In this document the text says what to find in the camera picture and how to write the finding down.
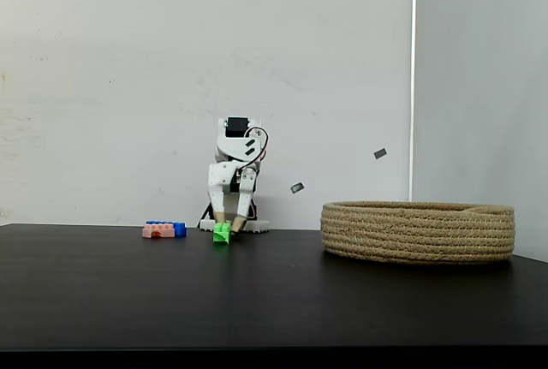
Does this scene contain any green lego block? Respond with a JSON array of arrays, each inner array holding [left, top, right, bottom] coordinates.
[[212, 222, 233, 247]]

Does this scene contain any blue lego block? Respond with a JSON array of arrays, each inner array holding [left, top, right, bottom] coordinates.
[[145, 220, 188, 239]]

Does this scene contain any pink lego block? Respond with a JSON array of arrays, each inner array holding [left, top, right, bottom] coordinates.
[[141, 223, 176, 240]]

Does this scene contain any red black white servo cable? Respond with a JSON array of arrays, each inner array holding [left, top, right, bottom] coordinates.
[[237, 127, 270, 171]]

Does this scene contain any woven rope basket tray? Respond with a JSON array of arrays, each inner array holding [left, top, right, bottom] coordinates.
[[320, 200, 515, 265]]

